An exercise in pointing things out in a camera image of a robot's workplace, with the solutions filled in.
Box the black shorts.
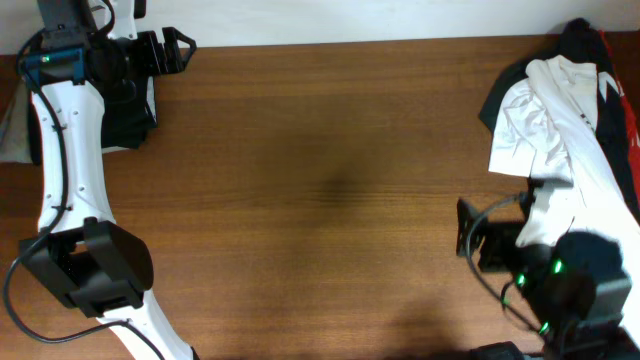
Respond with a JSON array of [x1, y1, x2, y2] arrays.
[[27, 74, 159, 166]]

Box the white t-shirt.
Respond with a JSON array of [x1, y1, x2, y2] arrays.
[[489, 55, 639, 341]]

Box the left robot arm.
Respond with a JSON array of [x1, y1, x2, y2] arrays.
[[15, 1, 196, 359]]

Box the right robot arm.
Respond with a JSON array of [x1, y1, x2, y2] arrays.
[[456, 179, 639, 359]]

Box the folded khaki shorts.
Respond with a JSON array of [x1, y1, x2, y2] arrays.
[[0, 81, 33, 164]]

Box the black red printed garment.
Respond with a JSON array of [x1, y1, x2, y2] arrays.
[[478, 18, 639, 217]]

